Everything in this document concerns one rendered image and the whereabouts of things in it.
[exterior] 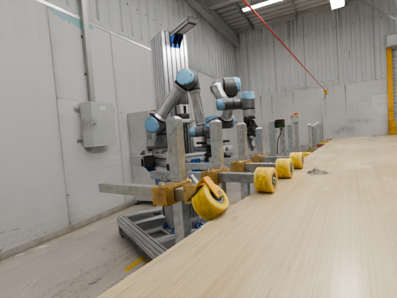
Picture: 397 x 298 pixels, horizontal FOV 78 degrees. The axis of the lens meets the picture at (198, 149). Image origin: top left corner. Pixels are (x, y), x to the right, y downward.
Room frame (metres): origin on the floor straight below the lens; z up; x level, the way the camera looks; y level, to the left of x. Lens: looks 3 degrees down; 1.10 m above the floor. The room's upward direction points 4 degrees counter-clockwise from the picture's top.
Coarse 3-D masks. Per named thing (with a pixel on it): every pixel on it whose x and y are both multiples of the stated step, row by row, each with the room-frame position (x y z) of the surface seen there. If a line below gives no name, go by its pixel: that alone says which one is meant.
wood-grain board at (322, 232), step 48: (336, 144) 2.53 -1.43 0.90; (384, 144) 2.14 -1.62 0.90; (288, 192) 0.76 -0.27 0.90; (336, 192) 0.72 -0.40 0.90; (384, 192) 0.68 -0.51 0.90; (192, 240) 0.46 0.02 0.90; (240, 240) 0.44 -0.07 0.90; (288, 240) 0.43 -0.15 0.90; (336, 240) 0.42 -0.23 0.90; (384, 240) 0.40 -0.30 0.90; (144, 288) 0.32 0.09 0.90; (192, 288) 0.31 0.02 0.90; (240, 288) 0.30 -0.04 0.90; (288, 288) 0.30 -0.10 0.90; (336, 288) 0.29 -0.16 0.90; (384, 288) 0.28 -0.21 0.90
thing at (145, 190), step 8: (104, 184) 0.82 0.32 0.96; (112, 184) 0.79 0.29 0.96; (120, 184) 0.78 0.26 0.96; (128, 184) 0.77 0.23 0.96; (136, 184) 0.76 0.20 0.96; (144, 184) 0.75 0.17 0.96; (104, 192) 0.82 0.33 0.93; (112, 192) 0.79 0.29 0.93; (120, 192) 0.77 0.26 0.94; (128, 192) 0.75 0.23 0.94; (136, 192) 0.73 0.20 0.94; (144, 192) 0.72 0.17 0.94; (176, 192) 0.65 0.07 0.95
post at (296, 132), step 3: (294, 123) 2.19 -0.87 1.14; (297, 123) 2.17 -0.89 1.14; (294, 126) 2.19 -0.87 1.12; (297, 126) 2.17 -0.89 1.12; (294, 129) 2.19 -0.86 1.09; (297, 129) 2.18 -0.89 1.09; (294, 132) 2.19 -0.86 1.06; (297, 132) 2.18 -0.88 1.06; (297, 135) 2.18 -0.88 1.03; (297, 138) 2.18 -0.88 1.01; (297, 141) 2.18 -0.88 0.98; (297, 144) 2.18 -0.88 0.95; (297, 147) 2.18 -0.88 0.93; (297, 150) 2.18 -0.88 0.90
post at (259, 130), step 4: (256, 128) 1.34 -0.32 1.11; (260, 128) 1.33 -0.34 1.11; (256, 132) 1.34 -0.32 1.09; (260, 132) 1.33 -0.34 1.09; (256, 136) 1.34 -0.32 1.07; (260, 136) 1.33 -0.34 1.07; (256, 140) 1.34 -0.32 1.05; (260, 140) 1.33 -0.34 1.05; (256, 144) 1.34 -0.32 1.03; (260, 144) 1.33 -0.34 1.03; (264, 144) 1.35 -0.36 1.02; (256, 148) 1.34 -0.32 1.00; (260, 148) 1.33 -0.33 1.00; (264, 148) 1.34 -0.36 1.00; (260, 152) 1.33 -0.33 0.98; (264, 152) 1.34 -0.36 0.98
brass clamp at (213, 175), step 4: (224, 168) 0.91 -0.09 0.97; (204, 172) 0.85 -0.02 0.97; (208, 172) 0.85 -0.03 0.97; (212, 172) 0.84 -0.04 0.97; (216, 172) 0.86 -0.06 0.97; (204, 176) 0.85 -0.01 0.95; (212, 176) 0.84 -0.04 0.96; (216, 176) 0.86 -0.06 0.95; (212, 180) 0.84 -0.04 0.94; (216, 180) 0.85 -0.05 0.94; (216, 184) 0.85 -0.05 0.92
